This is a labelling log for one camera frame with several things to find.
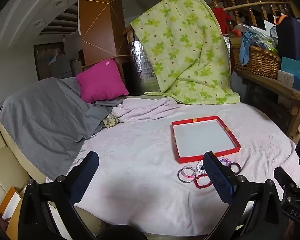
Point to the red cloth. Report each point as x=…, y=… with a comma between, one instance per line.
x=221, y=17

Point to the teal cardboard box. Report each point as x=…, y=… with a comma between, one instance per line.
x=295, y=68

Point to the grey blanket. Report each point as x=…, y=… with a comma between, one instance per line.
x=45, y=120

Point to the magenta pillow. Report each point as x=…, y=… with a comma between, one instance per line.
x=100, y=82

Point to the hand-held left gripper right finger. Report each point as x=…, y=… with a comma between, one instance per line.
x=217, y=177

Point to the orange wooden pillar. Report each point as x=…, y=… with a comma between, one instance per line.
x=97, y=17

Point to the silver insulation sheet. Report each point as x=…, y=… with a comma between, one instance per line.
x=142, y=70

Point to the silver metal bangle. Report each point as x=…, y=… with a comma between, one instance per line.
x=180, y=178

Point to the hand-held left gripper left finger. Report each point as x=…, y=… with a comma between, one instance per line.
x=83, y=180

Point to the wooden bench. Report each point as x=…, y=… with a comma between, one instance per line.
x=270, y=85

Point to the blue cloth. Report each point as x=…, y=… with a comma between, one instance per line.
x=246, y=47

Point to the green floral quilt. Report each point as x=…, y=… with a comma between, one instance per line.
x=182, y=50

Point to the small floral cloth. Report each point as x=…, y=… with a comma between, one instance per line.
x=111, y=121

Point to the brown wooden door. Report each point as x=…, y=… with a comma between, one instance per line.
x=42, y=60

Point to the wicker basket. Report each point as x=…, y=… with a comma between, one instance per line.
x=257, y=62

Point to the beige leather sofa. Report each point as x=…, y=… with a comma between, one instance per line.
x=5, y=165

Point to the white patterned box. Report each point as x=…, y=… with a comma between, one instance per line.
x=286, y=78

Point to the dark maroon bangle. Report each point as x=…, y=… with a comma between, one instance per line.
x=238, y=168

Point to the red shallow box tray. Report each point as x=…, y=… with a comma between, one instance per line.
x=202, y=140

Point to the orange paper envelope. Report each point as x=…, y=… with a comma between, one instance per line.
x=11, y=205

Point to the dark blue bag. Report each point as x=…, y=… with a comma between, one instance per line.
x=290, y=40

